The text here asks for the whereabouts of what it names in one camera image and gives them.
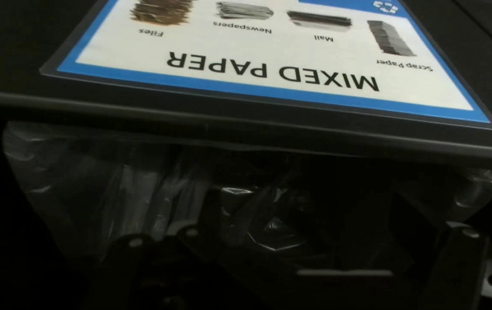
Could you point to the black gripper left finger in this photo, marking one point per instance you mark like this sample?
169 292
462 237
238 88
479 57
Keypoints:
143 269

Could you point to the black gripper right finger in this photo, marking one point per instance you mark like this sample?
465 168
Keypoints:
455 269

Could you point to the black recycling bin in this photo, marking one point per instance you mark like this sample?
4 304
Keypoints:
16 63

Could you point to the black trash bag liner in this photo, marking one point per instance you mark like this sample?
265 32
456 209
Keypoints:
114 183

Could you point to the mixed paper sign down arrow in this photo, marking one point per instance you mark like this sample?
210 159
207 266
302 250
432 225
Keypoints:
269 52

